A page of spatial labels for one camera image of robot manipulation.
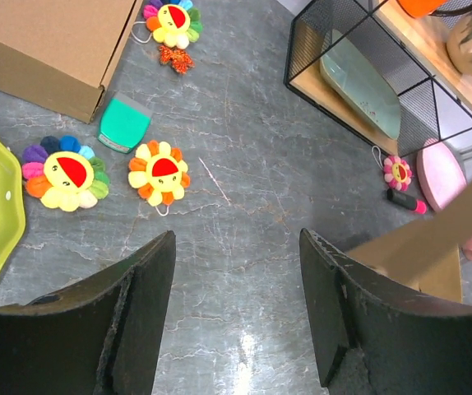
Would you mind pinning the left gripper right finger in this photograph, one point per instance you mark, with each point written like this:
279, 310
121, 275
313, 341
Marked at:
412, 343

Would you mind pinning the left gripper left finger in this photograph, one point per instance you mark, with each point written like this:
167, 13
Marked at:
101, 335

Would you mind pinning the cardboard box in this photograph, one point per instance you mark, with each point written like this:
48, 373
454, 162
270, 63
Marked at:
62, 55
424, 254

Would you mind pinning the orange flower plush keychain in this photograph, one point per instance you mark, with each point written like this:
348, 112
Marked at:
159, 174

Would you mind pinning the pink black highlighter marker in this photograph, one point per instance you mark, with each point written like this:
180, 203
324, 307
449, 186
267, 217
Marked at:
406, 201

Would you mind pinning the rainbow flower plush front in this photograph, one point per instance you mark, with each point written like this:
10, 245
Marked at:
64, 174

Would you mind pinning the pink round plate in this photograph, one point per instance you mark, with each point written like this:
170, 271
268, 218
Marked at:
440, 176

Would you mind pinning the teal small sponge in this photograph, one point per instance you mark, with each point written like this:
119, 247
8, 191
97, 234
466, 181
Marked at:
123, 124

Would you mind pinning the teal rectangular dish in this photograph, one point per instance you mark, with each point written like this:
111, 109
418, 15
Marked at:
360, 85

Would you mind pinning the orange enamel mug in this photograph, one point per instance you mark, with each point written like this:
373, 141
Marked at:
420, 8

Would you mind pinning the pink flower plush keychain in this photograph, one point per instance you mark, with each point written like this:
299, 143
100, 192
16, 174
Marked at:
396, 171

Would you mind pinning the black wire wooden shelf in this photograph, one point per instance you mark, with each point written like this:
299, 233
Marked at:
435, 99

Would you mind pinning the rainbow flower plush keychain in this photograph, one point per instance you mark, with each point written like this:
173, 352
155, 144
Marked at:
173, 25

